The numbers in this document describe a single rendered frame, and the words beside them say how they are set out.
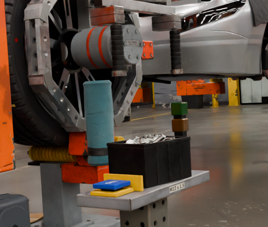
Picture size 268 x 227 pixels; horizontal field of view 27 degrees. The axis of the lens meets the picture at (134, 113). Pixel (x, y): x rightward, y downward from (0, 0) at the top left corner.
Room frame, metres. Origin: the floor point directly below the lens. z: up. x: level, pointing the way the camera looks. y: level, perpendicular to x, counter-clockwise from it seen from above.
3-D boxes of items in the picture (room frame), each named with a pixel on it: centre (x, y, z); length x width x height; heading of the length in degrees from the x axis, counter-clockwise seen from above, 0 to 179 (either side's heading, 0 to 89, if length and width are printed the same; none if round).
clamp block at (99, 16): (1.66, 0.06, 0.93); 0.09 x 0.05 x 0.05; 56
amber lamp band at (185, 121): (1.72, -0.14, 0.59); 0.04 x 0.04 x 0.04; 56
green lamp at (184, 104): (1.72, -0.14, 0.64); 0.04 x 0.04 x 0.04; 56
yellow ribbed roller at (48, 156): (2.01, 0.28, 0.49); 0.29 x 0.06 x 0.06; 56
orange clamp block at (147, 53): (2.18, -0.03, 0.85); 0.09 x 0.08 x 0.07; 146
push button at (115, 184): (1.42, 0.07, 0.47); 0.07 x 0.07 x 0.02; 56
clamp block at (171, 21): (1.94, -0.13, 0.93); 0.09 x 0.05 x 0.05; 56
